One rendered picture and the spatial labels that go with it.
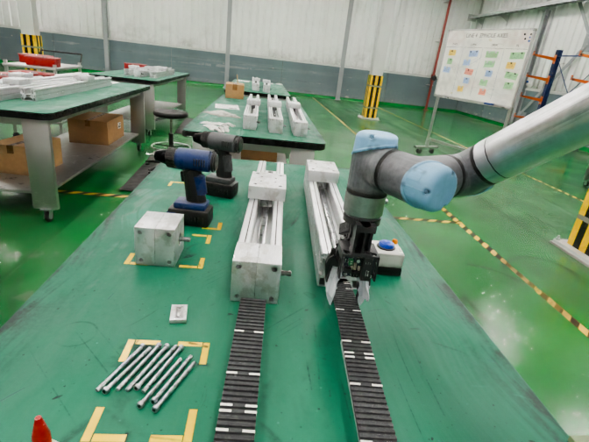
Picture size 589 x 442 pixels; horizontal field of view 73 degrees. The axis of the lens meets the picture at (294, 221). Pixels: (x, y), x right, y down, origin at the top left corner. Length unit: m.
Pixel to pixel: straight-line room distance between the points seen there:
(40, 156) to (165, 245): 2.27
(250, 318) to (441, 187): 0.40
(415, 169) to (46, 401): 0.63
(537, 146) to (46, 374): 0.80
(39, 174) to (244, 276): 2.51
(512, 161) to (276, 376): 0.50
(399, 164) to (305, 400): 0.39
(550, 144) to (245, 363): 0.55
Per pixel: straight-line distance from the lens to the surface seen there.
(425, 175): 0.62
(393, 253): 1.04
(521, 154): 0.68
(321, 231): 1.01
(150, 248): 0.98
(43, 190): 3.24
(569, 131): 0.66
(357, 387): 0.66
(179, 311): 0.82
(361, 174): 0.71
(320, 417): 0.65
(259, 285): 0.84
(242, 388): 0.63
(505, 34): 6.59
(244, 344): 0.70
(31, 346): 0.81
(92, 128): 4.65
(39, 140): 3.14
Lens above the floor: 1.26
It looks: 22 degrees down
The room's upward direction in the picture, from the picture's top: 7 degrees clockwise
